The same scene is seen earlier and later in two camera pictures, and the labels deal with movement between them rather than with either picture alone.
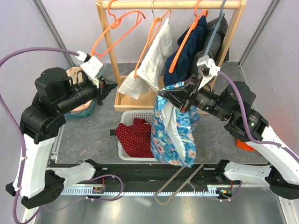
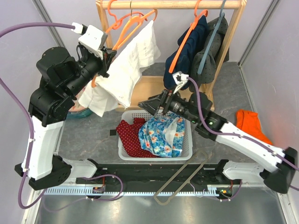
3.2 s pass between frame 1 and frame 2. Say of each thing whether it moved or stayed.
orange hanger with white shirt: moved
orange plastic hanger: moved
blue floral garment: moved
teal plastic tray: stayed
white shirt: moved
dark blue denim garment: stayed
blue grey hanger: stayed
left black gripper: moved
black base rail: stayed
